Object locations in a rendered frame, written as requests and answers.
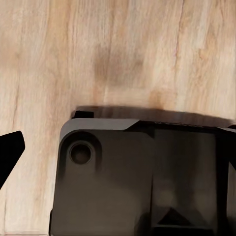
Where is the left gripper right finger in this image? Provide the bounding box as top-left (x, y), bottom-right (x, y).
top-left (220, 130), bottom-right (236, 170)

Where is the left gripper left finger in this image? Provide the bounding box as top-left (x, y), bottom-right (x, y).
top-left (0, 131), bottom-right (26, 189)

